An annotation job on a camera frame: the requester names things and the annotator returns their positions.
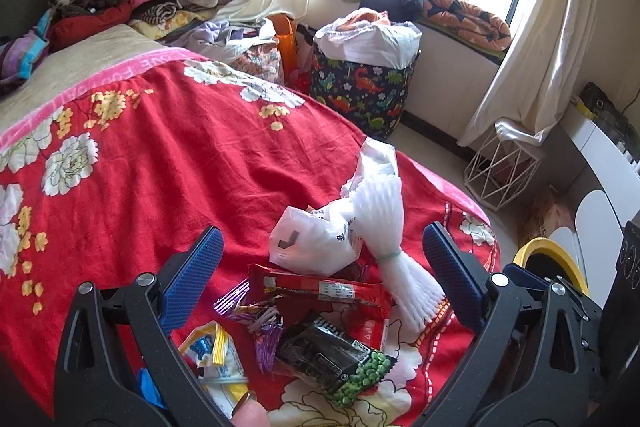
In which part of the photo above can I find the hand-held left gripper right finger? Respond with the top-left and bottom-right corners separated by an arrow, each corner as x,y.
410,222 -> 603,427

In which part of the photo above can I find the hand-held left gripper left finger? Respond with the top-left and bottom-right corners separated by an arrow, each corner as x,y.
54,226 -> 236,427

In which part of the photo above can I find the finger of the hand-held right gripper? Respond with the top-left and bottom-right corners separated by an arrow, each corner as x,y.
502,263 -> 548,293

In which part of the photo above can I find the yellow rim trash bin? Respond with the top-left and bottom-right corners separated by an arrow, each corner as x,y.
512,236 -> 592,305

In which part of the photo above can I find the white foam net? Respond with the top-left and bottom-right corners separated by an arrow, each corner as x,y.
341,174 -> 447,334

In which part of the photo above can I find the yellow white packet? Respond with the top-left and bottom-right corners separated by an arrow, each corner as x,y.
178,321 -> 252,409

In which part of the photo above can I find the red snack wrapper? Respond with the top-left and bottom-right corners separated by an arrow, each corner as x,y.
247,263 -> 394,354

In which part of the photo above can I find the white printed plastic bag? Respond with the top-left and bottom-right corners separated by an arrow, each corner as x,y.
269,202 -> 370,279

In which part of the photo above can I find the black green pea packet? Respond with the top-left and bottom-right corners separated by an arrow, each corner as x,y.
274,311 -> 399,409

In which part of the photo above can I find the person's left hand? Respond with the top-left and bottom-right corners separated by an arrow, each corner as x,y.
231,391 -> 272,427

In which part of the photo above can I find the purple candy wrapper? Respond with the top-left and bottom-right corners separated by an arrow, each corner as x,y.
214,279 -> 252,319
249,306 -> 287,364

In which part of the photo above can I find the cardboard box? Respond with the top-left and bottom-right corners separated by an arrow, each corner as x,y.
519,189 -> 577,250

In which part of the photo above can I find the red floral blanket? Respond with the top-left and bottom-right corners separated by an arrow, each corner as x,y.
0,47 -> 503,427

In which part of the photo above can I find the blue wrapper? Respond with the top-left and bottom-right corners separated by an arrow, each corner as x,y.
134,367 -> 167,410

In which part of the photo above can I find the white desk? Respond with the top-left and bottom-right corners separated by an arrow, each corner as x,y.
550,104 -> 640,268

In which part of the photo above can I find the dark camouflage bag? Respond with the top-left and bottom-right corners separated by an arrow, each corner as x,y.
575,81 -> 638,145

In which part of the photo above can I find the dinosaur print fabric basket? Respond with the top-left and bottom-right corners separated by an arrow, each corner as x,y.
309,44 -> 420,142

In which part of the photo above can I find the floral print cloth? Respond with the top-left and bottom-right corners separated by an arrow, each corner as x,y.
234,42 -> 287,84

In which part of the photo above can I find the pale lilac cloth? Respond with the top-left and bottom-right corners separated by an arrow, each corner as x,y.
187,19 -> 281,64

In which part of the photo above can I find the beige bed cover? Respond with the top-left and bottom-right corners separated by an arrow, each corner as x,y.
0,24 -> 153,135

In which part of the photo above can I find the orange bag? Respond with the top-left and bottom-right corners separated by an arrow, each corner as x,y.
272,13 -> 302,84

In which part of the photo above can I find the orange patterned quilt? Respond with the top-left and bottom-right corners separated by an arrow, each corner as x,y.
420,0 -> 513,54

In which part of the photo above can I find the colourful striped cloth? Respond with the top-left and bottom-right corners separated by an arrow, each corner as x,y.
0,9 -> 53,84

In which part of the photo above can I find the white wire stool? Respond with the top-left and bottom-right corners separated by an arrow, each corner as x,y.
462,119 -> 545,214

